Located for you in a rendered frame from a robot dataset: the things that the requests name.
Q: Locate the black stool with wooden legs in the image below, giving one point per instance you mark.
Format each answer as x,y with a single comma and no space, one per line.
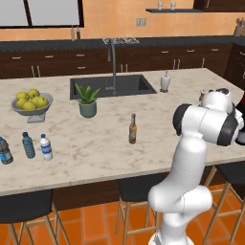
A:
137,188
231,173
25,205

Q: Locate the white plastic bottle blue label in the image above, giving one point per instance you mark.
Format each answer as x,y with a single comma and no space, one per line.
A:
46,149

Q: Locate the window with dark frame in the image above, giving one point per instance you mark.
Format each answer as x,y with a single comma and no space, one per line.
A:
41,12

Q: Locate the brown glass beer bottle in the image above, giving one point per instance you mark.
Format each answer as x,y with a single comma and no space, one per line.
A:
132,130

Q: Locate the dark brown side cupboard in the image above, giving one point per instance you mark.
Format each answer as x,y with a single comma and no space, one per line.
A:
236,67

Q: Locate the dark brown wall cupboard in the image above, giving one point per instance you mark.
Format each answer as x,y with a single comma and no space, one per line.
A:
223,4

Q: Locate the grey dish rack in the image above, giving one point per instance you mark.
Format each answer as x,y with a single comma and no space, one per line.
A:
122,40

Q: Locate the dark grey plastic bottle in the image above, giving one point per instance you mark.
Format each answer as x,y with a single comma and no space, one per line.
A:
5,154

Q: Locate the dark wall shelf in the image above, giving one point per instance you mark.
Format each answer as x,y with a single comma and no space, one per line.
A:
173,10

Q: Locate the dark brown bottle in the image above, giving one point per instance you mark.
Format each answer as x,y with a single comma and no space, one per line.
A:
78,33

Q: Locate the glass bottle with pale cap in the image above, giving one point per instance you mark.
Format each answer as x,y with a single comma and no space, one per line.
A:
202,95

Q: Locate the dark brown cupboard run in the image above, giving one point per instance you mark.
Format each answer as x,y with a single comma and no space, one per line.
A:
63,62

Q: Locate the olive green bottle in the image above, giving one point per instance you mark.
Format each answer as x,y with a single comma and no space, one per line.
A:
73,34

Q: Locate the yellow-green apple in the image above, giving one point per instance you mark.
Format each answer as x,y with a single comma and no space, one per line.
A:
21,95
42,101
33,93
21,102
29,106

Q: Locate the grey cup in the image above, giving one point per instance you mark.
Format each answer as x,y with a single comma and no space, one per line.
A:
160,5
173,5

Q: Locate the dark red glass bottle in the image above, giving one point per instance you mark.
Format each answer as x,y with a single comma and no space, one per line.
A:
243,102

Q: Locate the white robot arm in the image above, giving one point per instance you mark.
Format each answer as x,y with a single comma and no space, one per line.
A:
188,166

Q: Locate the grey wall socket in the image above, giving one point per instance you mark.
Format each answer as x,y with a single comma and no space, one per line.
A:
141,22

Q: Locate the grey tap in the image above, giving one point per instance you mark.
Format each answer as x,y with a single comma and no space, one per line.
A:
114,67

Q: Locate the white soap dispenser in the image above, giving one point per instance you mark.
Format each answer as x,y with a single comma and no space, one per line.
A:
165,83

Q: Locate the wooden knife block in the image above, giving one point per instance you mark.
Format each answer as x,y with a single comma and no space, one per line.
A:
238,28

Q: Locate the green plant in grey pot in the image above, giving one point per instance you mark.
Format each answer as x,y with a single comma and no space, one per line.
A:
87,106

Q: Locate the black sink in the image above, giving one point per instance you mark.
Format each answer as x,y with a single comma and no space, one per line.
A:
127,84

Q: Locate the grey fruit bowl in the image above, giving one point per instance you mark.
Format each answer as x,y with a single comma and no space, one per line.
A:
33,113

